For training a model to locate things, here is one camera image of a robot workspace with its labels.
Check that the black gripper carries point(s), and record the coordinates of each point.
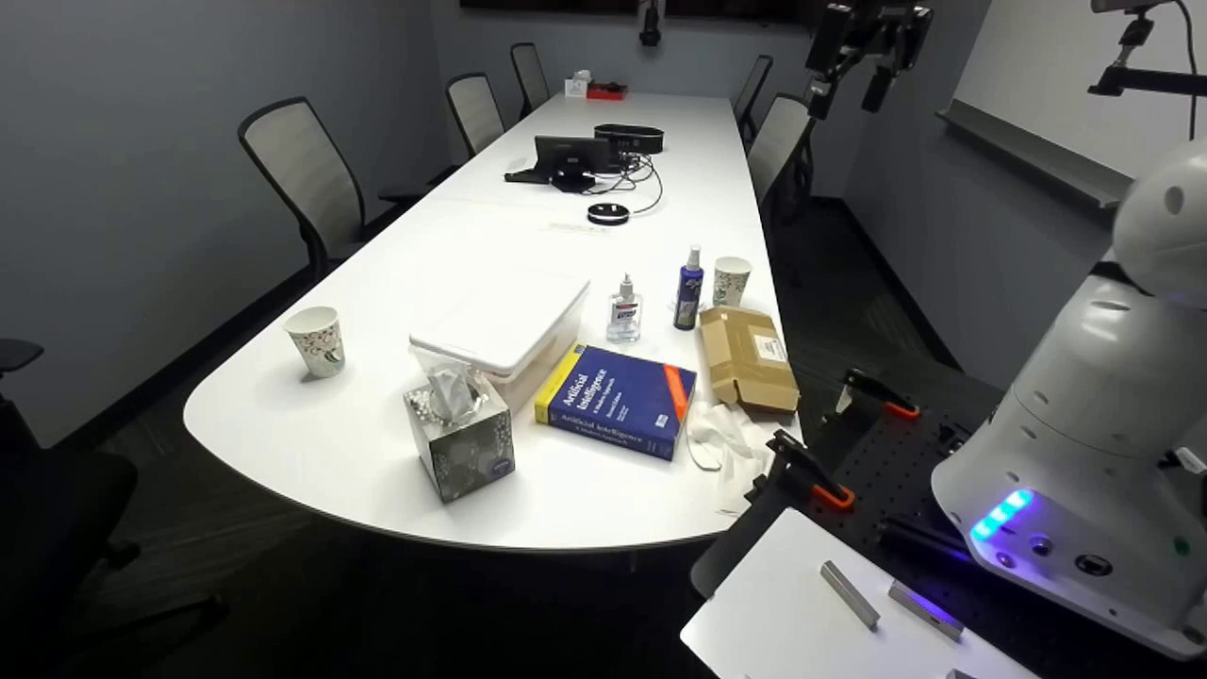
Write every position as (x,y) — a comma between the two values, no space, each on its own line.
(880,23)

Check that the blue spray bottle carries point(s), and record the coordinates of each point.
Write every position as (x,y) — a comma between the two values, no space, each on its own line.
(686,293)

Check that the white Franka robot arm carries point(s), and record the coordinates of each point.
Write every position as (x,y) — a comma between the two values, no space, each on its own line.
(1094,415)

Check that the small white box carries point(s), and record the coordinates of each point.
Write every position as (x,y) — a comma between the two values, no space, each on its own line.
(575,83)

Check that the small clear sanitizer bottle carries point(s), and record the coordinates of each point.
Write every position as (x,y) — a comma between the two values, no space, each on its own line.
(624,316)

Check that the flat white box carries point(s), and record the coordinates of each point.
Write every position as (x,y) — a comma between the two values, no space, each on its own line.
(503,322)

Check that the grey marbled tissue box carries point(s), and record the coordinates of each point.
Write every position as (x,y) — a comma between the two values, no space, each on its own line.
(461,439)

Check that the grey mesh office chair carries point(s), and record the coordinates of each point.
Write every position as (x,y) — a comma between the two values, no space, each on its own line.
(306,174)
(753,83)
(477,112)
(531,73)
(778,143)

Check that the paper cup with green print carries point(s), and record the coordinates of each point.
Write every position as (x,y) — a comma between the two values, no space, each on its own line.
(728,280)

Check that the black rectangular device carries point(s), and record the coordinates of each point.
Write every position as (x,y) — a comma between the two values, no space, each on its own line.
(627,136)

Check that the small red object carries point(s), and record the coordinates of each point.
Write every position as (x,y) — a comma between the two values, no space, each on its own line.
(610,91)

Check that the black round speaker puck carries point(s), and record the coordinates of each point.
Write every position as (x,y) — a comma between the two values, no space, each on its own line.
(610,211)

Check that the brown cardboard package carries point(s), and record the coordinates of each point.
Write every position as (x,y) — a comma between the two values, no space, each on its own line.
(753,360)

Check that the black conference console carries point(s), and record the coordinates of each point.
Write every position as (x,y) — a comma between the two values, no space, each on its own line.
(565,160)

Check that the blue and yellow book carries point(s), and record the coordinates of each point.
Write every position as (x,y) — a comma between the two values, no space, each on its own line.
(624,400)

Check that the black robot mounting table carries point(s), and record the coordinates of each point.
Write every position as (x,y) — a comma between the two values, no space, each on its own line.
(880,478)

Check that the grey metal bar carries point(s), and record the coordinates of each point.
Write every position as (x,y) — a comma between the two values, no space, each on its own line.
(929,611)
(849,595)

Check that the white board panel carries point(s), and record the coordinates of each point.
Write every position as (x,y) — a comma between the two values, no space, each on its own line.
(805,616)

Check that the paper cup with brown print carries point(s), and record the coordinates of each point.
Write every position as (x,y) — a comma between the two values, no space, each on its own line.
(317,341)

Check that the black wall mounted camera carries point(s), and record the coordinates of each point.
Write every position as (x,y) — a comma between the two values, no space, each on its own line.
(651,19)

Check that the wall whiteboard with tray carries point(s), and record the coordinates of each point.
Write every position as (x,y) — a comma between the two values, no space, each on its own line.
(1069,89)

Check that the black camera on stand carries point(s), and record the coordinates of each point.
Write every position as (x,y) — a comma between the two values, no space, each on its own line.
(1137,57)

